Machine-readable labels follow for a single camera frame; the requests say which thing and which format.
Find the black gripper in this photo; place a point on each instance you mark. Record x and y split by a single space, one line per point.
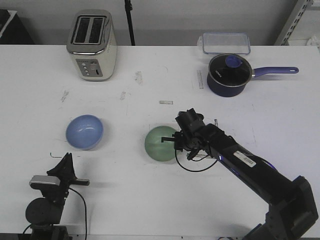
64 170
188 138

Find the green bowl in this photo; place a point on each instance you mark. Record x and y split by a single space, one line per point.
155 148

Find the blue bowl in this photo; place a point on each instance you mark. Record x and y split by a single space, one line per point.
84 132

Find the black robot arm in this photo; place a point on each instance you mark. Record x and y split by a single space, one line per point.
292 208
44 213

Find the small metal hex key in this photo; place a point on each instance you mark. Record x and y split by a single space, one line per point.
54 156

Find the dark blue saucepan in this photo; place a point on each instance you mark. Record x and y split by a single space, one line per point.
228 92

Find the glass pot lid blue knob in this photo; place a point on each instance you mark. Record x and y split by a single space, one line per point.
229 70

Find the clear plastic food container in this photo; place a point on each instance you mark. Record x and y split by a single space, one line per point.
214 43

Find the cream two-slot toaster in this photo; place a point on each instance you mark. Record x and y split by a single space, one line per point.
92 44

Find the black tripod pole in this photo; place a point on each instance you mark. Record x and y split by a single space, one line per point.
128 8

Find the grey metal shelf upright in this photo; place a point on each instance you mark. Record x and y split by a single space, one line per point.
300 7

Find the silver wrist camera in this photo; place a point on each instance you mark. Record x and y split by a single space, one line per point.
40 182

